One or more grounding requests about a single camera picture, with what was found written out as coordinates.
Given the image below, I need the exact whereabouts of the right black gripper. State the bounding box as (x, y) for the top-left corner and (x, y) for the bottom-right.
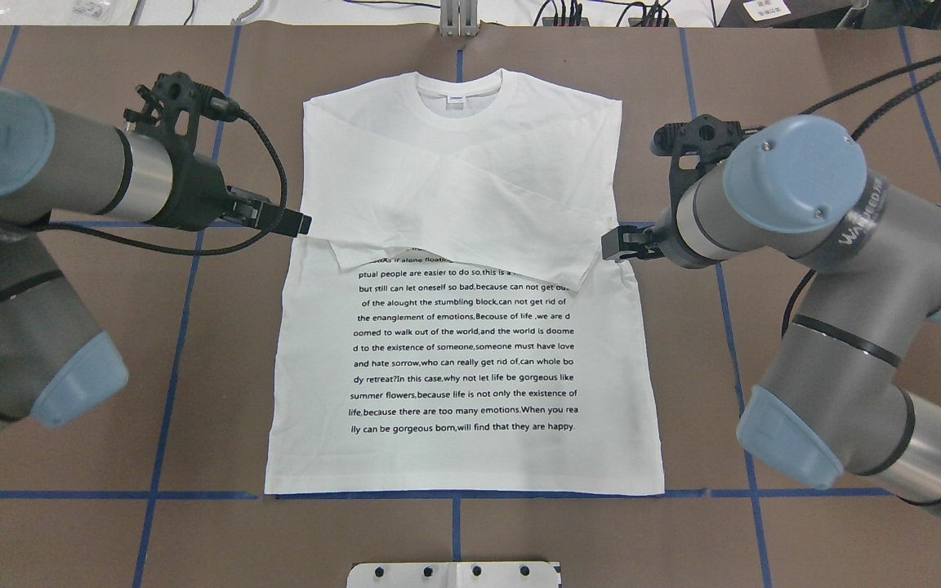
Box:
(601, 208), (696, 269)

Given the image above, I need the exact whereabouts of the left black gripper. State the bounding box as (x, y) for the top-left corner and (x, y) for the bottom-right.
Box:
(164, 152), (311, 238)

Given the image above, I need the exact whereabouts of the white printed t-shirt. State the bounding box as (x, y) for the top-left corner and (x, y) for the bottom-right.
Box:
(264, 69), (665, 496)

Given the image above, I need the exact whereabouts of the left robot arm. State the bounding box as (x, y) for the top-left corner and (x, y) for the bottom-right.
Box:
(0, 72), (311, 433)

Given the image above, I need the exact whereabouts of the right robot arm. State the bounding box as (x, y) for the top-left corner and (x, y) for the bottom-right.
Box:
(601, 115), (941, 517)

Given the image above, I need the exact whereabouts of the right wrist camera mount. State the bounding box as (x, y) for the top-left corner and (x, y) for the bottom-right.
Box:
(650, 114), (761, 205)

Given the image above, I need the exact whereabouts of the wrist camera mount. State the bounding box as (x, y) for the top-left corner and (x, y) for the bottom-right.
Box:
(650, 114), (761, 205)
(123, 72), (243, 154)

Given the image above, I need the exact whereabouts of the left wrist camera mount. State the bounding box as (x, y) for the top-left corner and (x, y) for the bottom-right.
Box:
(123, 72), (243, 154)

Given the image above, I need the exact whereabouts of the aluminium frame post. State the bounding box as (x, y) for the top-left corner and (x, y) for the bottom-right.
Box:
(439, 0), (480, 38)

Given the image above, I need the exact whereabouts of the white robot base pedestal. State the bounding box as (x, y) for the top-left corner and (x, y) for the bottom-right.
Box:
(346, 559), (563, 587)

